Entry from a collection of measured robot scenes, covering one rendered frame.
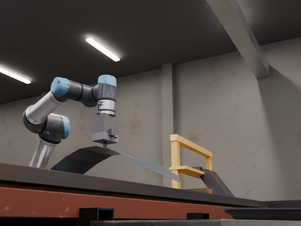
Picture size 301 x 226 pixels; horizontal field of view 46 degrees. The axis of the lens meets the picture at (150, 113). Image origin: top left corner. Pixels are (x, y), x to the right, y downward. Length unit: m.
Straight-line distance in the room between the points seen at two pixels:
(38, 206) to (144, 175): 8.49
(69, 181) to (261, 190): 7.46
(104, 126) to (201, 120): 7.45
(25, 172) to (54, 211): 0.10
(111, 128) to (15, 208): 0.78
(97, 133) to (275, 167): 6.92
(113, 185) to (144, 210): 0.13
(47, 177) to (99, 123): 0.69
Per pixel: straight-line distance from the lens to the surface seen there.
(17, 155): 12.27
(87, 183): 0.77
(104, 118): 1.35
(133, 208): 0.89
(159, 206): 0.98
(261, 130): 8.28
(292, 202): 1.87
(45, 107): 1.58
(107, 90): 1.40
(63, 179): 0.73
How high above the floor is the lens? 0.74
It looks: 17 degrees up
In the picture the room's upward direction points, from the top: straight up
